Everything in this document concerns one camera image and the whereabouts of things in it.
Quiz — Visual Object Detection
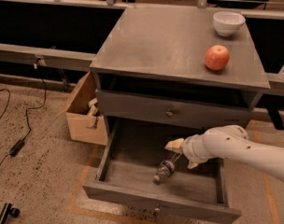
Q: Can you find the clear plastic water bottle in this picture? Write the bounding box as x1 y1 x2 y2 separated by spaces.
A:
153 153 181 184

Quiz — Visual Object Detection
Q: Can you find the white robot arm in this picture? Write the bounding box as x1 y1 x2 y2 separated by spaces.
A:
165 125 284 182

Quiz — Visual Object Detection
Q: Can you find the round metal drawer knob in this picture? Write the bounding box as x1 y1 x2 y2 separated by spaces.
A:
165 109 174 117

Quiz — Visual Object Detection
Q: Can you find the closed grey top drawer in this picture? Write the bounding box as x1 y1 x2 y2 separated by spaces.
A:
95 90 252 129

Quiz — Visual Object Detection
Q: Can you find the open grey middle drawer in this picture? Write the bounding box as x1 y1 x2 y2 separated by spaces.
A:
83 119 241 224

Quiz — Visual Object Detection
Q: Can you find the grey wooden drawer cabinet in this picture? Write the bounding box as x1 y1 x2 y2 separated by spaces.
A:
91 6 270 133

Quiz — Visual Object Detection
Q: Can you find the cardboard box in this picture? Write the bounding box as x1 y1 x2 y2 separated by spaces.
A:
58 72 108 146

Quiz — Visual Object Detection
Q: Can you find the white ceramic bowl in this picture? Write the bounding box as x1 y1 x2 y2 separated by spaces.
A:
213 11 246 36

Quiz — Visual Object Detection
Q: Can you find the grey metal rail bench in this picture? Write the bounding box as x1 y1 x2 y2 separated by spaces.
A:
0 43 95 72

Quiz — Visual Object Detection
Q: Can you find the black power adapter with cable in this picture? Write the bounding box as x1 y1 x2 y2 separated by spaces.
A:
0 80 47 167

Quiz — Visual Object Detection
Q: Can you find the black caster bracket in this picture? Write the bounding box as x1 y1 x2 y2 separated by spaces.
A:
0 203 21 224

